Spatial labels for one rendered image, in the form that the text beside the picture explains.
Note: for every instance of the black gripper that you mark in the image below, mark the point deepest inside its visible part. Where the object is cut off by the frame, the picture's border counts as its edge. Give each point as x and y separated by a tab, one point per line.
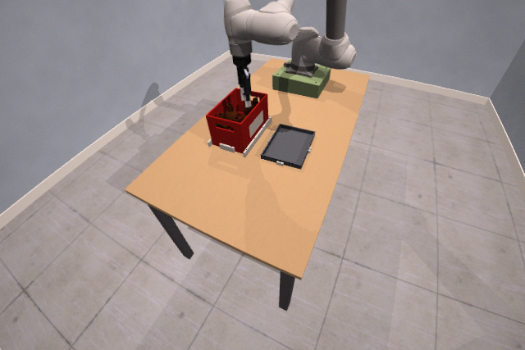
243	73

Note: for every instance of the red bottle crate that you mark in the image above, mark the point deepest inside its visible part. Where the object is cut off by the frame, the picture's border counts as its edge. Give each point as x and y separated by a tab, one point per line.
245	131

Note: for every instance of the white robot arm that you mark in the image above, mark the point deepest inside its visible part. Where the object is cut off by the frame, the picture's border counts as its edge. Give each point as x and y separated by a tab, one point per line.
275	25

